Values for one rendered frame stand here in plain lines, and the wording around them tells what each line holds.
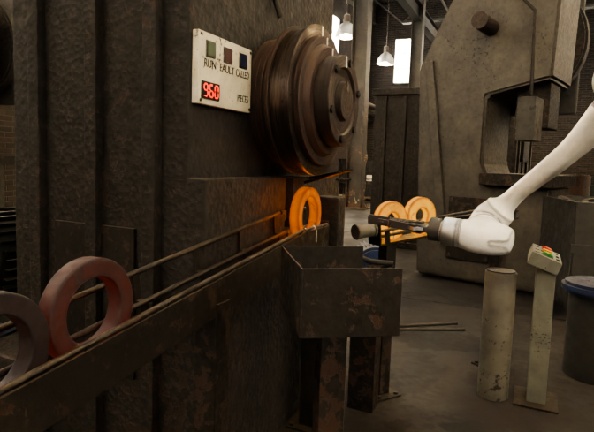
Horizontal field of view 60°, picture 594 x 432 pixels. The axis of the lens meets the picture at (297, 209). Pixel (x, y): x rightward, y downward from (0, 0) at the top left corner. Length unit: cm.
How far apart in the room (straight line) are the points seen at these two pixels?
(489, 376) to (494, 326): 21
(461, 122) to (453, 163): 33
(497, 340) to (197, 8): 163
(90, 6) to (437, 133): 325
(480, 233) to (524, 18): 284
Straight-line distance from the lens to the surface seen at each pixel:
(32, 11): 172
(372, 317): 105
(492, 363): 226
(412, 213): 211
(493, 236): 162
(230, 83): 146
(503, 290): 218
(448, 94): 437
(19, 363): 91
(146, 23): 142
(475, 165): 424
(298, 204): 161
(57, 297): 90
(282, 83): 150
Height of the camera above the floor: 92
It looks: 5 degrees down
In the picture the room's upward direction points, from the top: 2 degrees clockwise
